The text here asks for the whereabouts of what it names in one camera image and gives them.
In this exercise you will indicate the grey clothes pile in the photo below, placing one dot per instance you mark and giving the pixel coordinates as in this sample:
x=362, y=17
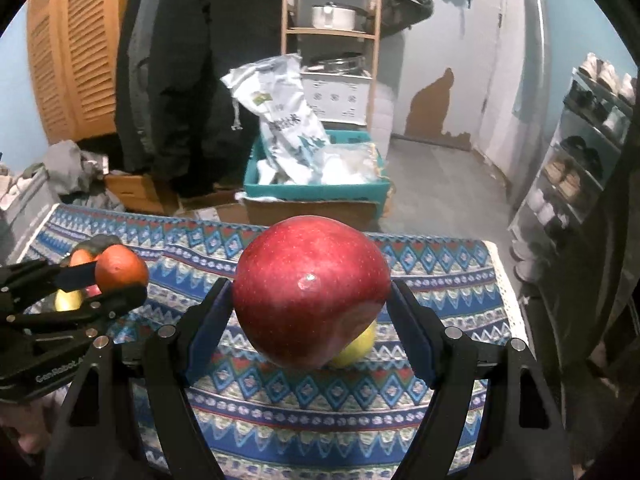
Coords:
x=70, y=170

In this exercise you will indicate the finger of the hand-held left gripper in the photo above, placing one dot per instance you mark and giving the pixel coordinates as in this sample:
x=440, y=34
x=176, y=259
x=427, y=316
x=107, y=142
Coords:
x=110, y=302
x=75, y=276

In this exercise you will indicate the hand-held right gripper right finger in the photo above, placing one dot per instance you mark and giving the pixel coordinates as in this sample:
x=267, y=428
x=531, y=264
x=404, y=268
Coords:
x=415, y=335

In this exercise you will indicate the blue patterned cloth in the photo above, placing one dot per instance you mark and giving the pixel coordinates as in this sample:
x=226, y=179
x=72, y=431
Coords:
x=300, y=410

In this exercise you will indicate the white printed bag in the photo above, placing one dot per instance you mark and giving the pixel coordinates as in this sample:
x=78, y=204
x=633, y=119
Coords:
x=280, y=110

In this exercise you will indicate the beige cloth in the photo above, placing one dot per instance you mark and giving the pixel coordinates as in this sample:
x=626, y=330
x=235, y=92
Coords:
x=17, y=185

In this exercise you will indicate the person's left hand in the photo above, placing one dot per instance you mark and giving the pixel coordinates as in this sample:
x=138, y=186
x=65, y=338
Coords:
x=20, y=420

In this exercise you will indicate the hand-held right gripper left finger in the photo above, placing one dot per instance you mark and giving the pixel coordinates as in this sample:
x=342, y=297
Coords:
x=207, y=332

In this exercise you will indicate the wooden louvered cabinet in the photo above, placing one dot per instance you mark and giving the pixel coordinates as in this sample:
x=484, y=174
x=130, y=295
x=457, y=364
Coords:
x=75, y=50

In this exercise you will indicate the metal bowl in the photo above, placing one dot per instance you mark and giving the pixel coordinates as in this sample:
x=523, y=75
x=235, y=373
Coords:
x=335, y=64

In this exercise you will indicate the white door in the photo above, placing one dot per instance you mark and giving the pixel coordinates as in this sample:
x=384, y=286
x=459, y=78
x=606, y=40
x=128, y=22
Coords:
x=510, y=70

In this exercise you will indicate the yellow green fruit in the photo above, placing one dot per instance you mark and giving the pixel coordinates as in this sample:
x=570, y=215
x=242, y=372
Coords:
x=359, y=350

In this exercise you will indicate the flat cardboard box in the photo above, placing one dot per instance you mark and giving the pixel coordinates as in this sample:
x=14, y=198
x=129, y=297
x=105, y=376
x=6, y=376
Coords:
x=215, y=207

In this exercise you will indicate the wooden drawer chest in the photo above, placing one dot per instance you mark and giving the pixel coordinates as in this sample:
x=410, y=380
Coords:
x=137, y=192

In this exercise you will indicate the orange tangerine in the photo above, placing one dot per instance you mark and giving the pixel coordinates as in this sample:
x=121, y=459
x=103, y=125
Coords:
x=122, y=269

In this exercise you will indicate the grey box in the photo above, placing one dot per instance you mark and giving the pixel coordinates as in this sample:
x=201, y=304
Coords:
x=25, y=220

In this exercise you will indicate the white plastic basket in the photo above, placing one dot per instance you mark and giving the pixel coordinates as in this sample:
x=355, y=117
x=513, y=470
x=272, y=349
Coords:
x=335, y=97

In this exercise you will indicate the teal box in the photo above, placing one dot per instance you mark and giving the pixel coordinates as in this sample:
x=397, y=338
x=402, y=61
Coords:
x=315, y=192

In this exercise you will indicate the grey coat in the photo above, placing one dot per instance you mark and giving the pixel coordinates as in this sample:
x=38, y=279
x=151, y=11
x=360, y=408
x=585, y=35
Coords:
x=145, y=60

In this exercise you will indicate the wooden shelf rack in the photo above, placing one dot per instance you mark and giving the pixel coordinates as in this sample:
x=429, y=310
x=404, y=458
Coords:
x=372, y=60

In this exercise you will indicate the shoe rack with shoes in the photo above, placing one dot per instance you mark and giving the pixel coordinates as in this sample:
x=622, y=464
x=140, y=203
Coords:
x=567, y=180

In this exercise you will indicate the clear plastic bag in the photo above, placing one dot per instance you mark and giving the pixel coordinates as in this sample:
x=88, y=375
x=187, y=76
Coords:
x=357, y=162

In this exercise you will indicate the large cardboard box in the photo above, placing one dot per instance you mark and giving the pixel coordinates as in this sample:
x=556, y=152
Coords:
x=320, y=212

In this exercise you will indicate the black coat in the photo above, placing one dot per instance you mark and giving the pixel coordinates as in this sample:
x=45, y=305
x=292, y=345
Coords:
x=200, y=70

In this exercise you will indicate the dark grey hanging garment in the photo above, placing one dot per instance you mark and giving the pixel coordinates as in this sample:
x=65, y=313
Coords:
x=407, y=0

